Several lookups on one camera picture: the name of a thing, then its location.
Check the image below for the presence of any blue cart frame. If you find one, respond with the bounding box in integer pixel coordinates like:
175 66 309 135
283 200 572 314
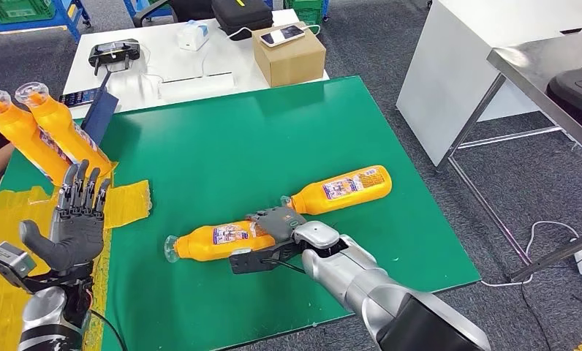
124 0 172 16

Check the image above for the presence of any white table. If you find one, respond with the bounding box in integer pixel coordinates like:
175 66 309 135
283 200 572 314
62 8 330 120

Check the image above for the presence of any stainless steel table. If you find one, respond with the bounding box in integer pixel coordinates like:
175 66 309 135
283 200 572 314
435 26 582 284

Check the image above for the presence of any blue cart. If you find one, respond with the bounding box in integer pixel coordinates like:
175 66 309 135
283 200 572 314
0 0 91 42

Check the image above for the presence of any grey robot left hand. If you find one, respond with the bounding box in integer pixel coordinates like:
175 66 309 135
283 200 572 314
18 159 113 272

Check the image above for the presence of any navy blue folded cover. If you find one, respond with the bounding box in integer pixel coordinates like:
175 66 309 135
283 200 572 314
80 69 121 146

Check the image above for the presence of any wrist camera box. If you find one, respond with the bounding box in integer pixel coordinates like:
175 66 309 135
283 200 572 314
0 242 37 294
229 239 304 276

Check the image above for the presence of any cardboard box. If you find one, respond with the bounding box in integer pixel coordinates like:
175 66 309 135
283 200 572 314
252 23 328 88

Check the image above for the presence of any orange detergent bottle clear cap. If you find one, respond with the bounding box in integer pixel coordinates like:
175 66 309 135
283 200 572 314
280 165 393 216
15 82 113 178
0 90 74 187
164 220 277 264

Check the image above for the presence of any black smartphone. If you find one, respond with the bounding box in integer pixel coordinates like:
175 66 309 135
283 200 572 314
58 88 101 108

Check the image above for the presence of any black floor cable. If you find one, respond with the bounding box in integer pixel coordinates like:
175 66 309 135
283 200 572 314
518 283 553 351

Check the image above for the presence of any black remote controller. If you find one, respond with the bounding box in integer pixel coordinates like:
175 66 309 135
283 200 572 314
88 38 142 77

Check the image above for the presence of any green plastic crate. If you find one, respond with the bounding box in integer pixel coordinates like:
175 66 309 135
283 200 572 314
0 0 57 23
283 0 330 28

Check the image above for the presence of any white charging cable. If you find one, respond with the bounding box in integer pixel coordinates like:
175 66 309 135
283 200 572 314
227 25 322 41

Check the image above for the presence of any white smartphone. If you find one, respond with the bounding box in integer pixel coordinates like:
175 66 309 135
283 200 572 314
260 25 306 48

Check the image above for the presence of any small white box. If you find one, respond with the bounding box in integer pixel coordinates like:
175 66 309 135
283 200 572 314
178 20 211 53

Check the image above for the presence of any black office chair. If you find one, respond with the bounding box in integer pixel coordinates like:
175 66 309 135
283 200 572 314
132 0 214 28

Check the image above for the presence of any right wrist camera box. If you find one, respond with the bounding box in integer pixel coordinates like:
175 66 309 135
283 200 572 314
229 239 304 276

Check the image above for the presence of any green table mat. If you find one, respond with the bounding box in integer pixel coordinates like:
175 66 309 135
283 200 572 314
0 75 482 351

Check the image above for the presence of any white cabinet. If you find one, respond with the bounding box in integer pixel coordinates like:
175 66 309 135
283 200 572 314
396 0 582 168

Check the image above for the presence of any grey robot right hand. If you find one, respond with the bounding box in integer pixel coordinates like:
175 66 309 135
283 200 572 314
244 206 307 244

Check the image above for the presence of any white floor cable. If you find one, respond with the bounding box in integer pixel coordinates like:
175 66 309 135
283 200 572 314
480 220 582 287

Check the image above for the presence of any black chair seat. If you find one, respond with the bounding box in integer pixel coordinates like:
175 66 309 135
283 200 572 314
546 67 582 137

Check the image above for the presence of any black zipper case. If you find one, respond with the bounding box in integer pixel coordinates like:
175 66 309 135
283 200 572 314
211 0 274 39

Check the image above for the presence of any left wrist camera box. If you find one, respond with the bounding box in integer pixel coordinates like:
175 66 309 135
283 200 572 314
0 242 37 294

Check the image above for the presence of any yellow tape patch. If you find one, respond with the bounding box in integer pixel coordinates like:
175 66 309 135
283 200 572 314
0 167 153 351

